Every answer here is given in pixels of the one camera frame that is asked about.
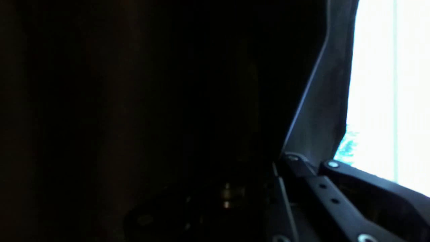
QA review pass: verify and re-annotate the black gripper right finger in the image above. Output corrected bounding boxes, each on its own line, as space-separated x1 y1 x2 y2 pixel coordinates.
280 152 430 242

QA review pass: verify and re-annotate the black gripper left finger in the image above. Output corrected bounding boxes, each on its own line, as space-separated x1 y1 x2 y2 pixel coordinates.
270 160 299 242

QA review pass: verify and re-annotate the white framed window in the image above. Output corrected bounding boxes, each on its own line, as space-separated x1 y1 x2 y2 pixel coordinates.
333 0 430 199

